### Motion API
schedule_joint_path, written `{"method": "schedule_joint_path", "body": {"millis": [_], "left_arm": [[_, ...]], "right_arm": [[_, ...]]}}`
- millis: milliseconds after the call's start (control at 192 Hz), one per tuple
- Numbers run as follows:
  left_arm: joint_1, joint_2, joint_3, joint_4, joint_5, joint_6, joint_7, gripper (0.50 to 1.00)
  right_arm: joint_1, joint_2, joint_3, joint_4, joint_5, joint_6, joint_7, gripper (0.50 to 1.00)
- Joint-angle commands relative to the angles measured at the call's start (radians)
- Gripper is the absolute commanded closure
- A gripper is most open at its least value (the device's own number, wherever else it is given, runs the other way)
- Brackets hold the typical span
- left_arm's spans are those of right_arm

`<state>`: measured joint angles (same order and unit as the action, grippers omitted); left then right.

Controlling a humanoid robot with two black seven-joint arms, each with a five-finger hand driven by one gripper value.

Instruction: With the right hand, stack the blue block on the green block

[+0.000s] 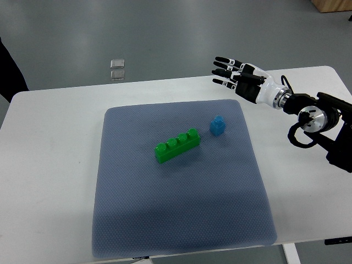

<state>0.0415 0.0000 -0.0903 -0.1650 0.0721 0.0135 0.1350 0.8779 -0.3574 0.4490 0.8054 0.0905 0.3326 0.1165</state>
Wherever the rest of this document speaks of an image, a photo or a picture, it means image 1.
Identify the blue single-stud block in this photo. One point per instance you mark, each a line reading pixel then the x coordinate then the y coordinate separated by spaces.
pixel 217 126

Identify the metal floor plate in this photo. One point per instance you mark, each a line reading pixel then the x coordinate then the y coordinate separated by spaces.
pixel 118 74
pixel 117 63

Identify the blue-grey textured mat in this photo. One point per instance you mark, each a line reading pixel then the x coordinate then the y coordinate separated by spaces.
pixel 210 197

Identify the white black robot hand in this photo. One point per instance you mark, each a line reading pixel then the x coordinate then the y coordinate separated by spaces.
pixel 250 82

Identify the black table control panel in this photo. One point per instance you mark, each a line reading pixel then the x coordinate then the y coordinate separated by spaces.
pixel 337 241

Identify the lower metal floor plate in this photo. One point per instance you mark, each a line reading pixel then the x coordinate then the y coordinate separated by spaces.
pixel 118 74

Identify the white table leg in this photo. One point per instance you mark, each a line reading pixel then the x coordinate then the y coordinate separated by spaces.
pixel 291 254

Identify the green four-stud block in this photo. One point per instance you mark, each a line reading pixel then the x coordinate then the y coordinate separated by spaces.
pixel 175 146

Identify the dark object at left edge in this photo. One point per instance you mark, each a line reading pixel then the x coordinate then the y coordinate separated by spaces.
pixel 12 79

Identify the wooden box corner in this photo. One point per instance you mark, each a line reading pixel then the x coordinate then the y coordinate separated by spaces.
pixel 330 6

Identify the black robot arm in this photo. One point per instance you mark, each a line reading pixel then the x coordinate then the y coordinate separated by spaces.
pixel 315 116

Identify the upper metal floor plate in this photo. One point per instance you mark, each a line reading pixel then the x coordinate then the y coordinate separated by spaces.
pixel 117 63

